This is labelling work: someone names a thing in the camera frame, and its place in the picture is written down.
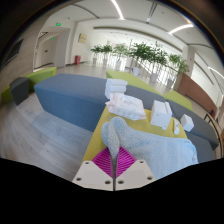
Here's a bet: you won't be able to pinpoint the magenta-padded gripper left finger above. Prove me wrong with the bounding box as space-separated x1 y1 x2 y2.
72 147 115 192

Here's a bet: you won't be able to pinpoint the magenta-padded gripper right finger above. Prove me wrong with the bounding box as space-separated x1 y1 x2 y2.
114 146 156 192

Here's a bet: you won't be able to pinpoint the light blue towel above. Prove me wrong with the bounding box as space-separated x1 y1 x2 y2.
100 116 200 181

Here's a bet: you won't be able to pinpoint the large white box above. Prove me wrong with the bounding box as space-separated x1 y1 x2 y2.
149 99 174 131

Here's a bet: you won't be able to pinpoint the clear plastic wipes pack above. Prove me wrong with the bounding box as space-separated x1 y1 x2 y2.
105 92 148 121

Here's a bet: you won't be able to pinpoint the small white cube box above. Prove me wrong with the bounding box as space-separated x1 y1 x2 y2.
179 113 195 133

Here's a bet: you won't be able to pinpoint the narrow grey ottoman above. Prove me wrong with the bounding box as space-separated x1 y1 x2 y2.
166 99 221 151

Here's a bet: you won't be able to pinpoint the blue ottoman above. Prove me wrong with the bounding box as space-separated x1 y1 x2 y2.
33 73 168 133

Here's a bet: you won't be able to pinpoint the white stacked tissue packs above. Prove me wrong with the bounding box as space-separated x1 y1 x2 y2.
104 78 129 100

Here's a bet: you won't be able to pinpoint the black-framed wooden table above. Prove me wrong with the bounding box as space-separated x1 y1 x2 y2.
203 111 224 159

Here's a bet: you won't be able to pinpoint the brown wooden counter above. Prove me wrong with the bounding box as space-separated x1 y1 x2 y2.
176 72 219 116

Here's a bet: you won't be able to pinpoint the dark grey ottoman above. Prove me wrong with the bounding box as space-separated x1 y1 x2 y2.
9 76 31 106

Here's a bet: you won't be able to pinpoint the long green ottoman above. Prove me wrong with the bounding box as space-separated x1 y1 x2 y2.
0 66 58 104

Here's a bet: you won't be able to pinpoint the row of potted plants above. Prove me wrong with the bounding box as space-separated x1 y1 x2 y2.
89 40 189 88

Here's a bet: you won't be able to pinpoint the ceiling light strips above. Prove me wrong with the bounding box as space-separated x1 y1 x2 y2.
109 0 224 81

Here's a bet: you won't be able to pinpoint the framed wall picture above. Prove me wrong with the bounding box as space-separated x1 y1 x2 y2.
77 33 88 44

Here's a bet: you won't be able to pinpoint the black wall screen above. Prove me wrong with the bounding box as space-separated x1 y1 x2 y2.
2 38 24 66

